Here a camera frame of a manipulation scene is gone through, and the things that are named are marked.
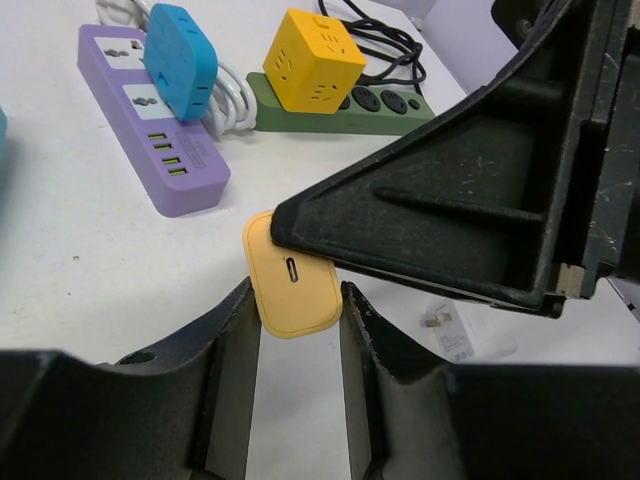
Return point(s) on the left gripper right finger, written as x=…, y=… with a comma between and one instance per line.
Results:
x=412, y=415

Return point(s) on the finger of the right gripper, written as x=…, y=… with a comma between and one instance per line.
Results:
x=523, y=195

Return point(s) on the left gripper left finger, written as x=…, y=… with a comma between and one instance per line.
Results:
x=180, y=408

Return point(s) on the white plug of purple strip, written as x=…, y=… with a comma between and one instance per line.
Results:
x=464, y=335

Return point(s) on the orange small plug adapter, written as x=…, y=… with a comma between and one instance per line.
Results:
x=296, y=294

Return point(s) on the green power strip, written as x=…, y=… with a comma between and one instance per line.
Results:
x=369, y=111

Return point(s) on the purple power strip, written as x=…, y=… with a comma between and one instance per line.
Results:
x=178, y=163

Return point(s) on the yellow cube socket adapter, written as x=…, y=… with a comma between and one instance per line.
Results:
x=312, y=63

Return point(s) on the blue square plug adapter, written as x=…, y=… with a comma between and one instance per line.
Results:
x=180, y=60

